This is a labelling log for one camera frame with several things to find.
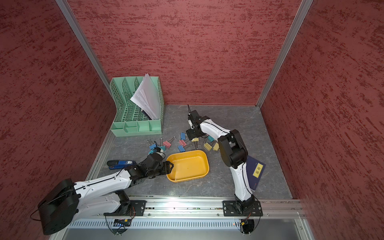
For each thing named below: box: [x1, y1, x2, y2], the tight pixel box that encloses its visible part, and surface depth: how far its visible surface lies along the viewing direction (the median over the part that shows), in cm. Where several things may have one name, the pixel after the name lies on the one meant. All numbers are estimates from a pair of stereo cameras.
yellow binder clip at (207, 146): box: [203, 142, 213, 151], surface depth 97 cm
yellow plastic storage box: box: [166, 149, 210, 183], surface depth 91 cm
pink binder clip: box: [163, 136, 176, 149], surface depth 99 cm
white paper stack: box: [130, 73, 161, 120], surface depth 97 cm
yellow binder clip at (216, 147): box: [213, 142, 220, 151], surface depth 97 cm
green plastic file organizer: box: [109, 76, 165, 137], surface depth 105 cm
